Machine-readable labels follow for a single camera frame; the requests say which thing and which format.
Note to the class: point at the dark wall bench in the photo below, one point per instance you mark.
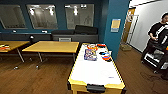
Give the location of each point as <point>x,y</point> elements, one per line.
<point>20,36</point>

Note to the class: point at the white framed glass door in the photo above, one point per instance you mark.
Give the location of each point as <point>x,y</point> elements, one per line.
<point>135,30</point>

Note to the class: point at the yellow air hockey table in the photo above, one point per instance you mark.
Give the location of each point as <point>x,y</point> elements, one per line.
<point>96,71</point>

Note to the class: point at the black wheeled cart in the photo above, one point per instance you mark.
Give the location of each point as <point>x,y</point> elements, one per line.
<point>155,60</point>

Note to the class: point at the brown cardboard box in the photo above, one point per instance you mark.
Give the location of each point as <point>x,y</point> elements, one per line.
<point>126,47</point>

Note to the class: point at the blue plastic bowl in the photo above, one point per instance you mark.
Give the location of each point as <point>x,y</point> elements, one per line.
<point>105,52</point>

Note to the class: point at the person in dark clothes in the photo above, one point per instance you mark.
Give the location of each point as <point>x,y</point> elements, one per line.
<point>158,30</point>

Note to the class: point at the orange item on table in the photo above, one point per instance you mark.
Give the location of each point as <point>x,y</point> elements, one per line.
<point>4,47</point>

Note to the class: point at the colourful board game box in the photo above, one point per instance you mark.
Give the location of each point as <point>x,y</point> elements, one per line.
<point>90,55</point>

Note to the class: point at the wooden top office table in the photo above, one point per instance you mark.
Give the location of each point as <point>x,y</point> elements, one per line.
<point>50,46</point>
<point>16,44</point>

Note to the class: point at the stack of plastic bowls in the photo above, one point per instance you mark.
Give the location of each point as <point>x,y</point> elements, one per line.
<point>107,58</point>

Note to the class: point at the orange red plastic bowl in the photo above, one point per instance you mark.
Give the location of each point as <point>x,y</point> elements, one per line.
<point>92,46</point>

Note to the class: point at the brown wooden door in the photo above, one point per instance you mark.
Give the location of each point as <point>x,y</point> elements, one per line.
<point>126,26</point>

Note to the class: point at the framed yellow wall plaque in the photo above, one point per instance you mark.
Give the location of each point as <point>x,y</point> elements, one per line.
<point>115,25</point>

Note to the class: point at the interior glass window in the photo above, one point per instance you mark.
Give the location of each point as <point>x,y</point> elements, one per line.
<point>11,16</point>
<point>79,16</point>
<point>41,16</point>

